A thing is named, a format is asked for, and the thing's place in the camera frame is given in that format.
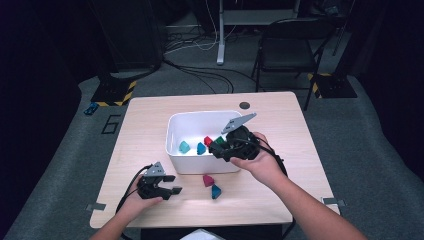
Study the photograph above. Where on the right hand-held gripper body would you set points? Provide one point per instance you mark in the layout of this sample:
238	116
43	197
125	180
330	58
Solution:
243	146

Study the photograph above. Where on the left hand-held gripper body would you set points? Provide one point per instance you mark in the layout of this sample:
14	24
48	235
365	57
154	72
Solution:
150	186

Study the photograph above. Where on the green toy block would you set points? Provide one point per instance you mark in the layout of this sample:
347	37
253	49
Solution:
219	141

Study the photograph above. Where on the red toy block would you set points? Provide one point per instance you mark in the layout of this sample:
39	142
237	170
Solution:
208	141

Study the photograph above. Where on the white plastic bin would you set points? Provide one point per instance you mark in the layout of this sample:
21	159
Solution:
200	166

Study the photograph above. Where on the light teal rounded toy block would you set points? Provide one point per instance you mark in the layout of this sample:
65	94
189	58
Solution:
184	147

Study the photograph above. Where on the person's left hand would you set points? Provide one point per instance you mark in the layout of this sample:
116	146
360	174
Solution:
135	208

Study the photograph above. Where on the person's right hand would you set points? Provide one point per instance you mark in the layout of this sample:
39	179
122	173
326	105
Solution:
263	165

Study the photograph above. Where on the magenta toy block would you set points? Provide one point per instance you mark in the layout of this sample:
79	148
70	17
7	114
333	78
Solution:
208	181

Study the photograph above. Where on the dark blue toy block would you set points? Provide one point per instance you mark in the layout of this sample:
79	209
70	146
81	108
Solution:
216	192

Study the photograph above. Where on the person's white shirt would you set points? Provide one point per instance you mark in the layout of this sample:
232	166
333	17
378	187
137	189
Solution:
200	236

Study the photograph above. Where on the grey tape strip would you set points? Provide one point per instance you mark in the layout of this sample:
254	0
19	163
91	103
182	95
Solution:
95	207
333	201

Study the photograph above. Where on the black folding chair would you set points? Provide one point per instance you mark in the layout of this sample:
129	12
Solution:
286	53

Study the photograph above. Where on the large black cabinet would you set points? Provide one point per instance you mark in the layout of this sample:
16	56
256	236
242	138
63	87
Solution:
133	33

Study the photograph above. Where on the black yellow striped base plate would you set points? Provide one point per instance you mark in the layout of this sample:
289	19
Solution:
111	91
333	87

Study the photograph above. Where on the white desk frame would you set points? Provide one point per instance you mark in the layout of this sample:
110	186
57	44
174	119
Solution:
220	40

